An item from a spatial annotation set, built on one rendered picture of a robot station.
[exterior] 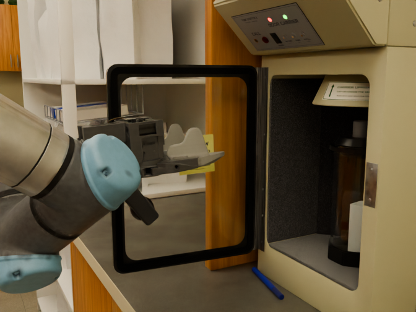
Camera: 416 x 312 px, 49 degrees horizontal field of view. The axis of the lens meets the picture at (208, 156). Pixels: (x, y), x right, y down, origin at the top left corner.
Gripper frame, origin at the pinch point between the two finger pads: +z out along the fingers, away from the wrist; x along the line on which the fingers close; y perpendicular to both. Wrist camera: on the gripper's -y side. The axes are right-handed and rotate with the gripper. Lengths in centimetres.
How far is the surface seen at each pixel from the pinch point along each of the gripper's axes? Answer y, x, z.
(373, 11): 20.2, -16.5, 19.2
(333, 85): 9.4, -2.8, 24.2
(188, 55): 20, 137, 63
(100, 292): -42, 48, -10
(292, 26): 19.7, -2.5, 15.9
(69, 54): 21, 99, 0
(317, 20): 19.9, -8.8, 15.8
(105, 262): -29.1, 36.7, -10.0
